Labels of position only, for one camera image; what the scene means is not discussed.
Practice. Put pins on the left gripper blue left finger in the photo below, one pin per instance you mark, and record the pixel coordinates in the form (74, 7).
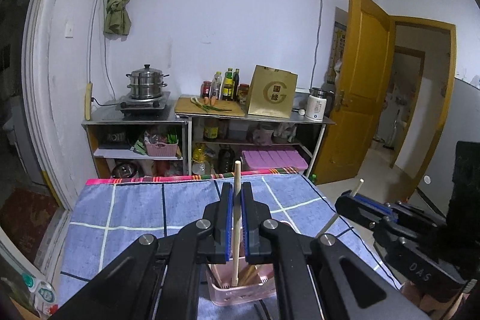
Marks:
(223, 224)

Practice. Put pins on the green onion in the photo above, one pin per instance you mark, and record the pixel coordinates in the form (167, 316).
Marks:
(207, 107)

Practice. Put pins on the dark sauce bottle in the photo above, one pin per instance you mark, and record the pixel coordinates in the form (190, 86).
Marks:
(236, 78)

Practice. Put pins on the pink basket on shelf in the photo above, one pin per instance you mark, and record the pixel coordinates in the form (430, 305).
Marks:
(161, 149)

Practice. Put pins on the black induction cooker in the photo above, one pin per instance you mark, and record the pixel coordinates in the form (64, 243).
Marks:
(130, 105)

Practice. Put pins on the metal kitchen shelf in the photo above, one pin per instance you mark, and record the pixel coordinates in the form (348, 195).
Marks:
(114, 137)

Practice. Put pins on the yellow oil jug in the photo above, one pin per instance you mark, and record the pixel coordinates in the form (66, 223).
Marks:
(198, 159)

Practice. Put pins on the yellow wooden door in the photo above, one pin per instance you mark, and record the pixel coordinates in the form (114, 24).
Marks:
(360, 92)

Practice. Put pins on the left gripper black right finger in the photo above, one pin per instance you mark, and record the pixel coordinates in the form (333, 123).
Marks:
(257, 249)

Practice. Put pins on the pink storage box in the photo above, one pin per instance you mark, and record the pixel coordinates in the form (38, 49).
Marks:
(262, 159)

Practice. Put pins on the green oil bottle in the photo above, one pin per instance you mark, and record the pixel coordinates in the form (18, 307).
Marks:
(227, 87)

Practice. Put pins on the wooden cutting board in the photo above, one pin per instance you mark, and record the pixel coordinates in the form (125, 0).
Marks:
(191, 106)

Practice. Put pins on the yellow power strip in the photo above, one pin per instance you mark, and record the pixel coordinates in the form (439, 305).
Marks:
(88, 101)

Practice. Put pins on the gold gift box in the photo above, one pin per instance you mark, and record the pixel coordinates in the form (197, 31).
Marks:
(271, 92)

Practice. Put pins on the blue checked tablecloth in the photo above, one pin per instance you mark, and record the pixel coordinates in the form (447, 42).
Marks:
(109, 217)

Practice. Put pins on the pink plastic utensil caddy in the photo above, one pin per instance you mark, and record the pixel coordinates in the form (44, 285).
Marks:
(223, 294)

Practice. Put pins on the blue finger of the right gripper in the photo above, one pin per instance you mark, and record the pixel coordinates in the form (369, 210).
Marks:
(350, 208)
(371, 201)

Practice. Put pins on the white wall switch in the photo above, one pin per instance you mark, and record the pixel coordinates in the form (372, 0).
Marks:
(69, 29)

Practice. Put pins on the white electric kettle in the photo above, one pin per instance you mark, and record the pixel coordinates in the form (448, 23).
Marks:
(319, 104)

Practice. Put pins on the red lid jar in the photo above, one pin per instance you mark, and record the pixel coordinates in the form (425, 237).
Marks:
(242, 95)

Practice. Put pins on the wooden chopstick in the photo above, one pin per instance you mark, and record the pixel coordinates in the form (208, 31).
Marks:
(247, 275)
(237, 224)
(358, 187)

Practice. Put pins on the clear plastic bottle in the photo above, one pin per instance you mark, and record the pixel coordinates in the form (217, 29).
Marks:
(215, 91)

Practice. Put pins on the steel steamer pot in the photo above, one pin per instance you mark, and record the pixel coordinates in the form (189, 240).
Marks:
(146, 83)

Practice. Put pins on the person right hand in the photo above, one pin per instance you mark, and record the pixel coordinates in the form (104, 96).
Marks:
(431, 307)

